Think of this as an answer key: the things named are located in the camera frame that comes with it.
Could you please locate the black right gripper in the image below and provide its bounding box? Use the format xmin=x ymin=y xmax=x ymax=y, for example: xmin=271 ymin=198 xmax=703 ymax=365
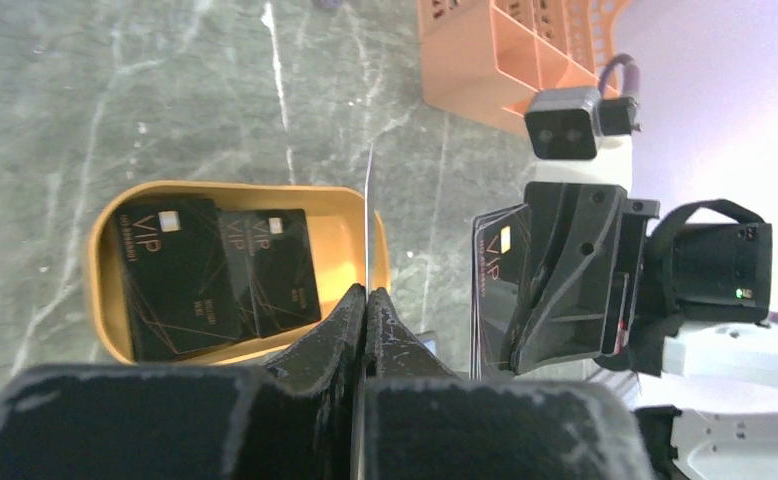
xmin=507 ymin=182 xmax=773 ymax=376

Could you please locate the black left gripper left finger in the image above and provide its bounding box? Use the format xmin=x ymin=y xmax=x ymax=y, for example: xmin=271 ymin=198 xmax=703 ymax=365
xmin=0 ymin=284 xmax=366 ymax=479

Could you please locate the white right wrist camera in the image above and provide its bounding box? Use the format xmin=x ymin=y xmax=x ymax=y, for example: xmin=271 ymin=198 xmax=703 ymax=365
xmin=524 ymin=87 xmax=639 ymax=191

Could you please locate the orange oval plastic tray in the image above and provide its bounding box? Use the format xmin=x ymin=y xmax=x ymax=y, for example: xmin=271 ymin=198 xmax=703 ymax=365
xmin=84 ymin=180 xmax=391 ymax=364

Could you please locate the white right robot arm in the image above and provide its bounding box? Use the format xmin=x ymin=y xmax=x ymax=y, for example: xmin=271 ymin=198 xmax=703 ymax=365
xmin=494 ymin=182 xmax=778 ymax=479

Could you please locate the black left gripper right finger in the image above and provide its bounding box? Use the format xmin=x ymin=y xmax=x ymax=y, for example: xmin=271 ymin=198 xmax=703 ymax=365
xmin=359 ymin=289 xmax=654 ymax=479

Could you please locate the peach desk file organizer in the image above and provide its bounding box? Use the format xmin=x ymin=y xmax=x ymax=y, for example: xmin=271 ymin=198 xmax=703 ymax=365
xmin=417 ymin=0 xmax=629 ymax=135

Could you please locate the stack of black cards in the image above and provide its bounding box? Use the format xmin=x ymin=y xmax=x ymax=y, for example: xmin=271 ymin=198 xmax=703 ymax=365
xmin=113 ymin=196 xmax=322 ymax=361

